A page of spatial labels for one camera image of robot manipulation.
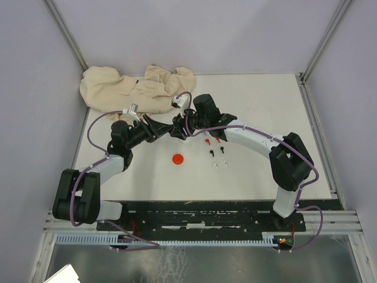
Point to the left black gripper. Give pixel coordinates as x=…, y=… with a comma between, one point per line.
x=158, y=128

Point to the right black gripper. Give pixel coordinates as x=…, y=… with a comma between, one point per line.
x=179, y=123

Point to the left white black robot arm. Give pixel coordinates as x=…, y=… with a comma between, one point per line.
x=78, y=197

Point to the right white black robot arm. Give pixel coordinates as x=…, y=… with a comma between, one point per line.
x=290, y=161

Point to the red earbud charging case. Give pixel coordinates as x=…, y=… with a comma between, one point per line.
x=177, y=158

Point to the beige crumpled cloth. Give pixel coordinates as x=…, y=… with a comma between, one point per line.
x=104, y=89

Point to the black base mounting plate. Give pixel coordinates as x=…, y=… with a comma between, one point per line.
x=202, y=221

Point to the white paper sheet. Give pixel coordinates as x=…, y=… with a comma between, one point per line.
x=67, y=274

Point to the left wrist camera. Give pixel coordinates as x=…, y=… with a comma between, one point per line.
x=131, y=112

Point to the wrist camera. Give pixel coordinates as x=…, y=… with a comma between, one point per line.
x=181, y=103
x=131, y=112

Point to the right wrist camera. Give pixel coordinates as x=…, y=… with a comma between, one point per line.
x=181, y=103

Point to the left aluminium frame post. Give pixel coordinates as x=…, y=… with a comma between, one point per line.
x=59, y=20

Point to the aluminium frame post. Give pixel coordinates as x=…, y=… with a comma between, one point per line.
x=59, y=20
x=330, y=31

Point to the right aluminium frame post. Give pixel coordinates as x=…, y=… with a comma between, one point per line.
x=330, y=31

